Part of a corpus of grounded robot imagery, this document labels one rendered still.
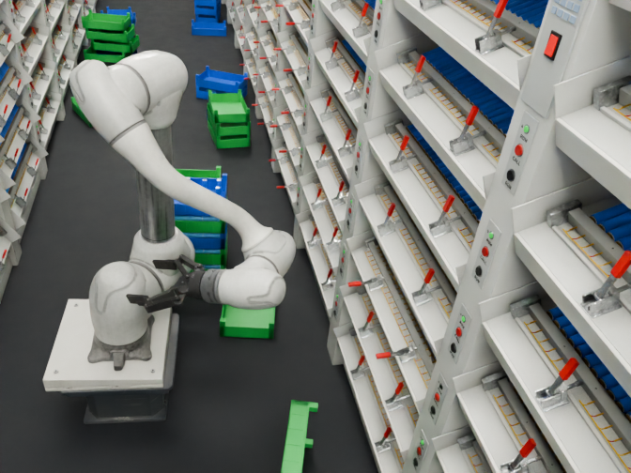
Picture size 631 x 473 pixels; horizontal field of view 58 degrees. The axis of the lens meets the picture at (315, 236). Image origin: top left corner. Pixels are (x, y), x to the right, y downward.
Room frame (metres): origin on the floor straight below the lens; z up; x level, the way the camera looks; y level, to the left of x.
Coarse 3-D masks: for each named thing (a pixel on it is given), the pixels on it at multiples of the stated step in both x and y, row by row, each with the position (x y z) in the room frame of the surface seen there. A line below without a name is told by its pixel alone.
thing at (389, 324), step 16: (352, 240) 1.41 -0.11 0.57; (368, 240) 1.40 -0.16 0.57; (352, 256) 1.40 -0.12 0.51; (368, 272) 1.30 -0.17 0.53; (368, 288) 1.24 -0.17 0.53; (384, 288) 1.23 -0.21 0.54; (384, 304) 1.17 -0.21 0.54; (384, 320) 1.11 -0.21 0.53; (400, 320) 1.10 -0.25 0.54; (416, 320) 1.09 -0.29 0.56; (400, 336) 1.05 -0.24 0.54; (400, 368) 0.95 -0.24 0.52; (416, 368) 0.95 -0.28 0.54; (416, 384) 0.90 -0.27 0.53; (416, 400) 0.86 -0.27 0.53
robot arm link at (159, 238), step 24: (144, 72) 1.29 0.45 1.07; (168, 72) 1.35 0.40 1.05; (168, 96) 1.33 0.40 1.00; (168, 120) 1.34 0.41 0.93; (168, 144) 1.36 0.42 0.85; (144, 192) 1.33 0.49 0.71; (144, 216) 1.34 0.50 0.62; (168, 216) 1.35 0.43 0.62; (144, 240) 1.34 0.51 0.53; (168, 240) 1.35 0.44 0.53; (144, 264) 1.30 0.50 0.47; (168, 288) 1.29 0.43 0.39
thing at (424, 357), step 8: (376, 248) 1.37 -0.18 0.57; (368, 256) 1.35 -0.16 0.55; (376, 256) 1.33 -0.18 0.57; (376, 264) 1.32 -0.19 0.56; (384, 272) 1.26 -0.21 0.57; (384, 280) 1.25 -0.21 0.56; (392, 288) 1.20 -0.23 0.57; (392, 296) 1.17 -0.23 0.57; (400, 304) 1.13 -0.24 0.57; (400, 312) 1.11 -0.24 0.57; (408, 320) 1.08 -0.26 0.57; (400, 328) 1.07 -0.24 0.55; (408, 328) 1.05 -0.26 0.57; (416, 336) 1.02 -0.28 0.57; (416, 344) 1.00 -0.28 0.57; (424, 352) 0.97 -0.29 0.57; (416, 360) 0.96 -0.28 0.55; (424, 360) 0.95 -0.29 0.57; (432, 368) 0.92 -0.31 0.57
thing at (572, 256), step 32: (576, 192) 0.75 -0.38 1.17; (608, 192) 0.77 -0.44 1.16; (544, 224) 0.74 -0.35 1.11; (576, 224) 0.71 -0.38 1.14; (608, 224) 0.69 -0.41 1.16; (544, 256) 0.67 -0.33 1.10; (576, 256) 0.66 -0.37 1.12; (608, 256) 0.63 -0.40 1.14; (544, 288) 0.66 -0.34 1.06; (576, 288) 0.60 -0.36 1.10; (608, 288) 0.56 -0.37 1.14; (576, 320) 0.57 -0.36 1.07; (608, 320) 0.54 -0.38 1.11; (608, 352) 0.50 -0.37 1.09
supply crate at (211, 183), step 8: (224, 176) 1.99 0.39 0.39; (200, 184) 1.99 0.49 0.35; (208, 184) 2.00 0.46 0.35; (216, 184) 2.00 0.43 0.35; (224, 184) 1.99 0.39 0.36; (224, 192) 1.98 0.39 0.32; (176, 200) 1.89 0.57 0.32; (176, 208) 1.79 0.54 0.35; (184, 208) 1.79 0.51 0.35; (192, 208) 1.80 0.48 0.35; (208, 216) 1.81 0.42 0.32
